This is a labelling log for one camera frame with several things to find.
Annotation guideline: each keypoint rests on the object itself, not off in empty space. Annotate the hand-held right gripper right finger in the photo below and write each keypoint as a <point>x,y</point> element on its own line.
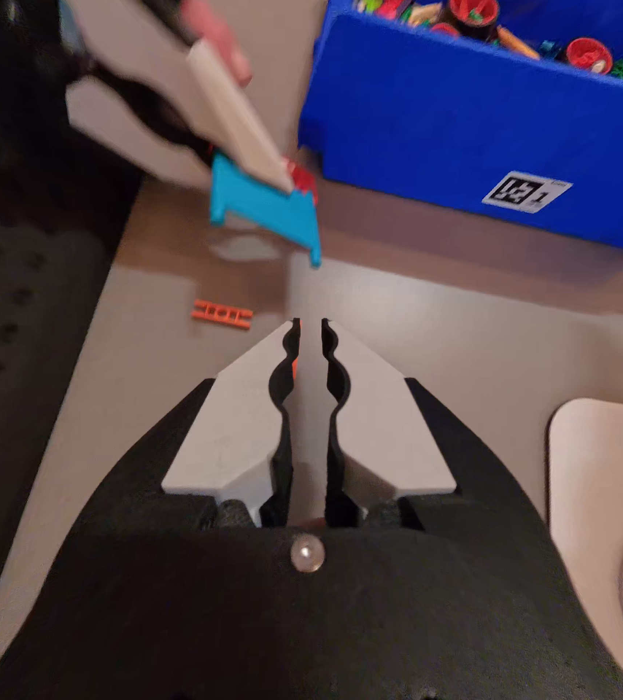
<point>393,437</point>

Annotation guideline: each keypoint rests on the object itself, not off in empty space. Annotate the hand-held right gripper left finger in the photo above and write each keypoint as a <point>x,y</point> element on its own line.
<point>224,437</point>

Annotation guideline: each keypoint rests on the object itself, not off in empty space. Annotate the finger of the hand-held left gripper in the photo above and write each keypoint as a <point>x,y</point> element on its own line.
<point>142,44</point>
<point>109,120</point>

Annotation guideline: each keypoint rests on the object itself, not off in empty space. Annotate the teal plastic panel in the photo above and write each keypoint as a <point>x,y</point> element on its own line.
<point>257,213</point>

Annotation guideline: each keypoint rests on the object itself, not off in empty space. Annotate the red toy connector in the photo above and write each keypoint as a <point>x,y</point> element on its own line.
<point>303,180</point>

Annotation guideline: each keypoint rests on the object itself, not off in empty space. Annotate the person's left hand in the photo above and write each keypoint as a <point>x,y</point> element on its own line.
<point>218,38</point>

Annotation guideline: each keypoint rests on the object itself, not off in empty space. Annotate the black perforated board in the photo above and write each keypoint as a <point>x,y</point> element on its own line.
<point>16,328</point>

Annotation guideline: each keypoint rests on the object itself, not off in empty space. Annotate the blue plastic bin with label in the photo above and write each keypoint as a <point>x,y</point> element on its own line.
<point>410,120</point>

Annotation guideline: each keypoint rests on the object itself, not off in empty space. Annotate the pile of toy building parts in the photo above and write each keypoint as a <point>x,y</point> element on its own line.
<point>475,13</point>

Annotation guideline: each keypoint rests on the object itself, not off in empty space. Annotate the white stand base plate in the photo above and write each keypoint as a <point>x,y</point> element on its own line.
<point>601,492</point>

